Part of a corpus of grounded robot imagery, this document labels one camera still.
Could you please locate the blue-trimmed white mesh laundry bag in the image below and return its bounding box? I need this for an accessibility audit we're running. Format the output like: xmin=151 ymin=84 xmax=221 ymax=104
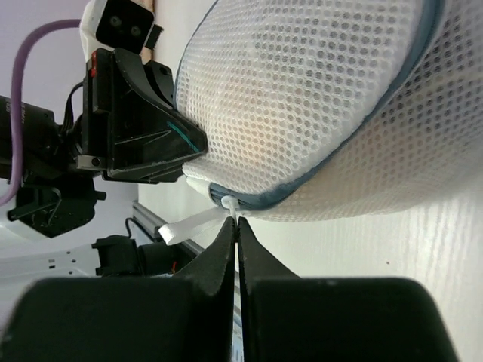
xmin=159 ymin=1 xmax=482 ymax=245

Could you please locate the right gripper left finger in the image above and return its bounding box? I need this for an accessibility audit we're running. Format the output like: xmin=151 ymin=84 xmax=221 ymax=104
xmin=1 ymin=218 xmax=236 ymax=361

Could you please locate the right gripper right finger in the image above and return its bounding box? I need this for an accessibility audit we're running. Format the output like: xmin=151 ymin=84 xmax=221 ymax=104
xmin=237 ymin=217 xmax=483 ymax=362

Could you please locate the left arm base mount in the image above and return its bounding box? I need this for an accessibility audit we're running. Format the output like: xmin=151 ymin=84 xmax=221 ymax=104
xmin=91 ymin=217 xmax=202 ymax=277

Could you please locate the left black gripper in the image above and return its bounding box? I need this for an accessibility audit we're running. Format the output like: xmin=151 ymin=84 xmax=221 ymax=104
xmin=68 ymin=48 xmax=208 ymax=184

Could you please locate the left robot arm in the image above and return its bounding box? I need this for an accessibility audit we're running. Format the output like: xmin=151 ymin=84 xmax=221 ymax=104
xmin=7 ymin=48 xmax=208 ymax=238

